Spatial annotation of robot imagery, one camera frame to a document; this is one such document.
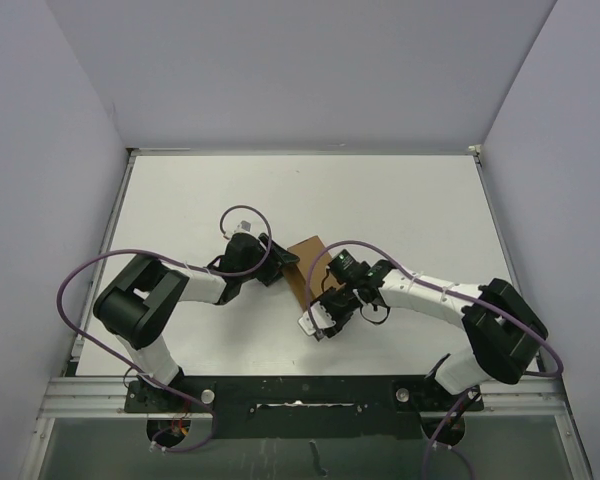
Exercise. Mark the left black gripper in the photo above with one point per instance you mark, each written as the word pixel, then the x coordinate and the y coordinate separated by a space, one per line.
pixel 275 263

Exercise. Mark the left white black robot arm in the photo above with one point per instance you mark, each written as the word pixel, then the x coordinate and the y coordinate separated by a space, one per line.
pixel 137 305

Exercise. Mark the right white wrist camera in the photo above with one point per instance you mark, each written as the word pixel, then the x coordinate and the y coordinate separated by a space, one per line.
pixel 316 321

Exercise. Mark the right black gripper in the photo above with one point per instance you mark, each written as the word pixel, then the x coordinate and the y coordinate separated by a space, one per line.
pixel 340 321

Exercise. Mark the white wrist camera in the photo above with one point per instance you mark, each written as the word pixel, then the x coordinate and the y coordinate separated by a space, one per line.
pixel 316 321
pixel 243 227

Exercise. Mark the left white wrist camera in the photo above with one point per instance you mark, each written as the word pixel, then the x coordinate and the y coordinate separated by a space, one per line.
pixel 243 227

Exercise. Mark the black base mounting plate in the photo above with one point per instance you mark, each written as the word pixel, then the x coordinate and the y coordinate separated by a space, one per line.
pixel 302 407

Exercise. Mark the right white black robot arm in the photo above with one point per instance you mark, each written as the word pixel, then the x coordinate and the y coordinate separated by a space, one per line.
pixel 503 332

